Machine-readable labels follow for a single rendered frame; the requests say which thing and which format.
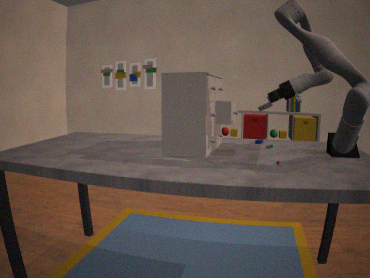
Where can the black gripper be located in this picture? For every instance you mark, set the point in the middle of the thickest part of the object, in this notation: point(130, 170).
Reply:
point(288, 89)

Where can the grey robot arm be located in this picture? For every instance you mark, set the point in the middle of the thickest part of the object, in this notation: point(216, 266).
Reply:
point(325, 57)

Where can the beige chest of drawers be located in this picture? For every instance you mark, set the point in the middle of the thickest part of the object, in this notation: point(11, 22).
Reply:
point(184, 113)

